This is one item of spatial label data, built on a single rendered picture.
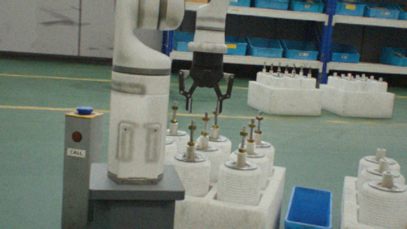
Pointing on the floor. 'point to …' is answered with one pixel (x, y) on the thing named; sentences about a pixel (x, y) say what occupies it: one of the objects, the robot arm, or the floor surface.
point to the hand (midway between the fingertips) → (203, 109)
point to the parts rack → (310, 19)
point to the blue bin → (309, 209)
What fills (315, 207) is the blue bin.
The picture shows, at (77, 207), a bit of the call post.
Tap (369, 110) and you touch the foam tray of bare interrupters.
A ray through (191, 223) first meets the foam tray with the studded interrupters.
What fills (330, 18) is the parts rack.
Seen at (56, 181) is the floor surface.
